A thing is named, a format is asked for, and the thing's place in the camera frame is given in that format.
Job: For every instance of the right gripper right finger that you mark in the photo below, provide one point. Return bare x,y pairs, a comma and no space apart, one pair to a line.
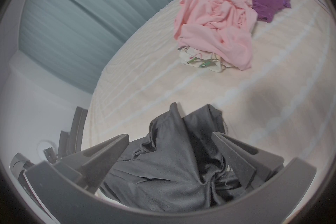
244,157

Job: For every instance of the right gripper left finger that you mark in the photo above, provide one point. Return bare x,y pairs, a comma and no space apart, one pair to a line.
105,160

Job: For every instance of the black garment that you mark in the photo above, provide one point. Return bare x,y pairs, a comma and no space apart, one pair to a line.
170,160

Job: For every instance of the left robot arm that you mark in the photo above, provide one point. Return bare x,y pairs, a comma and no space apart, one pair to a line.
22,162

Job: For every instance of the dark grey chest of drawers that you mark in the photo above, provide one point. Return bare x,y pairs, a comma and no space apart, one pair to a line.
78,125

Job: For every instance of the bed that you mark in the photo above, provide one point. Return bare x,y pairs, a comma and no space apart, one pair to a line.
275,86

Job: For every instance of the white printed garment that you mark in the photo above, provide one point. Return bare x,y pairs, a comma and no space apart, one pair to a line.
199,59

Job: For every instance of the pink garment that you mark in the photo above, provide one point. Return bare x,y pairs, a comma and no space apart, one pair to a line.
215,23

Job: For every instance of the blue-green curtain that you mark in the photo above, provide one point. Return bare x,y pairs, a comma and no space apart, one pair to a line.
91,20

